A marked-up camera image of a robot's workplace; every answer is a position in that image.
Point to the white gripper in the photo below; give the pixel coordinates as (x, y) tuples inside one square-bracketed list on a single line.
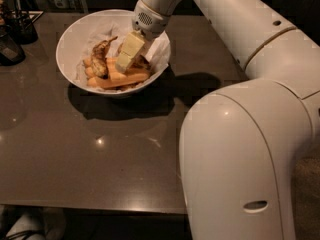
[(149, 21)]

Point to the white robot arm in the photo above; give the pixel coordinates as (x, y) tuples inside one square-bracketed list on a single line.
[(239, 144)]

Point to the white robot base below table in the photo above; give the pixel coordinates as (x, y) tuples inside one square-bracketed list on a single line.
[(31, 223)]

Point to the white bowl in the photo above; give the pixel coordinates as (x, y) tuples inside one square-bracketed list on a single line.
[(77, 41)]

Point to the white paper liner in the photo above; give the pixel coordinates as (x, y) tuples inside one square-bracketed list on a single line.
[(102, 49)]

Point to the black utensil holder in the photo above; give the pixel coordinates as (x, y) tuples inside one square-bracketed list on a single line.
[(22, 28)]

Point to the black appliance at left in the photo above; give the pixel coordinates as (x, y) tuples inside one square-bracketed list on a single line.
[(11, 53)]

